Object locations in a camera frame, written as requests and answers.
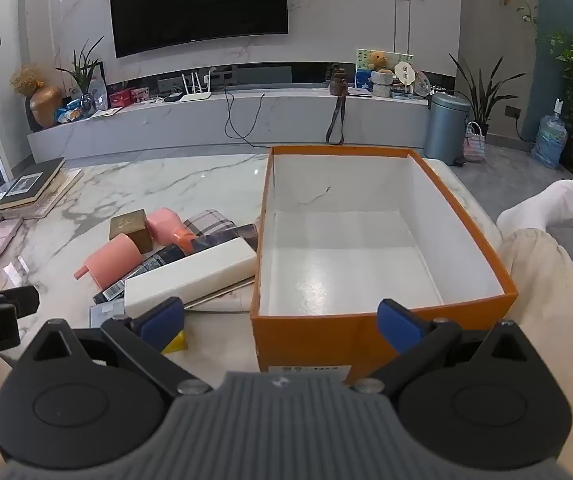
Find white marble television cabinet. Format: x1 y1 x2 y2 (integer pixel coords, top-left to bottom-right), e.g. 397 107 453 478
27 85 430 161

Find blue snack bag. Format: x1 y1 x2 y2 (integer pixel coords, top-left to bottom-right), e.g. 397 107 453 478
55 97 92 123

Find pastel woven bag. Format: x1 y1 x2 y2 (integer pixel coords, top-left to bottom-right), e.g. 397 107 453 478
463 121 487 162

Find dried yellow flowers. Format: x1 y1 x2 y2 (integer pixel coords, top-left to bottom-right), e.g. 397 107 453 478
10 64 46 97

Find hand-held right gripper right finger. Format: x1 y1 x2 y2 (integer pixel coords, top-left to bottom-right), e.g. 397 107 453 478
351 298 547 397

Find orange cardboard box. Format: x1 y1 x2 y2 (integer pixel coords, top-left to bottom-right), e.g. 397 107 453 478
250 145 519 386

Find green picture card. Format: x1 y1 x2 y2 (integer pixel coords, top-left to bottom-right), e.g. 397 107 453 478
355 49 414 93

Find yellow tape measure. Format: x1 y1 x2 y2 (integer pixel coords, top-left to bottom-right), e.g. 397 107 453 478
161 330 188 356

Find white round hand fan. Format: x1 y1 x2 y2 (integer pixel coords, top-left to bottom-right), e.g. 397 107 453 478
393 62 415 97

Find clear plastic jug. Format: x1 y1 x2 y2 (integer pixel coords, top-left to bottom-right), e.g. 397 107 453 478
89 78 107 111

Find grey knitted pot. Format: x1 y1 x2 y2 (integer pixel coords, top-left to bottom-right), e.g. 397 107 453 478
371 70 393 98

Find gold brown cube box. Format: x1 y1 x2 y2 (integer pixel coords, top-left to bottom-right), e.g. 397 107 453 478
109 209 154 254

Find person's white sock foot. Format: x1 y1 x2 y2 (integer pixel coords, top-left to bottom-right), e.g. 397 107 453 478
497 178 573 233

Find black cable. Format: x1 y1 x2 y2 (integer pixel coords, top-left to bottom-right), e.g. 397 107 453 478
224 87 266 139

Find blue grey trash can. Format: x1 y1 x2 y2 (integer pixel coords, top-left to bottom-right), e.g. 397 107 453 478
424 92 472 166

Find green grass-leaf plant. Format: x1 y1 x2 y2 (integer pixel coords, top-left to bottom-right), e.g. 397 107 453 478
56 36 104 98

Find white router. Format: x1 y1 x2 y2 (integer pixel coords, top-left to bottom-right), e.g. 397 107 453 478
179 72 213 102

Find pink flat case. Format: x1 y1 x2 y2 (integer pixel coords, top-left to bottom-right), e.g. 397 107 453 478
0 220 22 257

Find brown bag with strap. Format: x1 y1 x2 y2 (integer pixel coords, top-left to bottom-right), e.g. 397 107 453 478
325 64 350 146

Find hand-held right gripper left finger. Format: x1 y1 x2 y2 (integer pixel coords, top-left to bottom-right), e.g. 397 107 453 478
19 296 213 399

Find gold vase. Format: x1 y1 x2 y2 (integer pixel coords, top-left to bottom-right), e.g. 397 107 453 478
29 86 63 129

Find blue water jug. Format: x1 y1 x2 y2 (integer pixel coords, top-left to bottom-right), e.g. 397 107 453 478
531 100 569 169

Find long white box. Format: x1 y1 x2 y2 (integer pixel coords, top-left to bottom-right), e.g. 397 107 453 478
124 236 258 315

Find pink bottle with orange cap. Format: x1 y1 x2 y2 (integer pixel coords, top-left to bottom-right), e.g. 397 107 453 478
146 207 198 253

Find tall leafy potted plant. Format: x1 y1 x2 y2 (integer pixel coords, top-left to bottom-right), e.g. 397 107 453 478
449 52 512 137

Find black bottle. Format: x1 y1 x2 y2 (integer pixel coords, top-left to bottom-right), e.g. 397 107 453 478
92 244 192 305

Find dark hardcover book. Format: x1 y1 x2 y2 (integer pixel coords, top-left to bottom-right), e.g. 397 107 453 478
0 157 66 209

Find black television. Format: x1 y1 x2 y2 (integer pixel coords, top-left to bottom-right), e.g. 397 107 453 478
108 0 290 59

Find illustrated dark book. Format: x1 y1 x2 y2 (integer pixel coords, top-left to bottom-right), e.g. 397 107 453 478
191 223 258 255

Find white paper slip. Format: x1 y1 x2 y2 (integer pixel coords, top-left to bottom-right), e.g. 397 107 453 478
5 255 38 287

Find stack of books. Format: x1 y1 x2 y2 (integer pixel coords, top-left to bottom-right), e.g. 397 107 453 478
2 167 83 220

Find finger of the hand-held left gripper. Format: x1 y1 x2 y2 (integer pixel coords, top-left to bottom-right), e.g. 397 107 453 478
0 286 40 319

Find clear plastic box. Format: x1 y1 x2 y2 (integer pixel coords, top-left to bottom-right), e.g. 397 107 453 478
89 302 128 332

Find pink bottle with small spout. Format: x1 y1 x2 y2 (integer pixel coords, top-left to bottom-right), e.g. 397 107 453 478
74 234 143 286

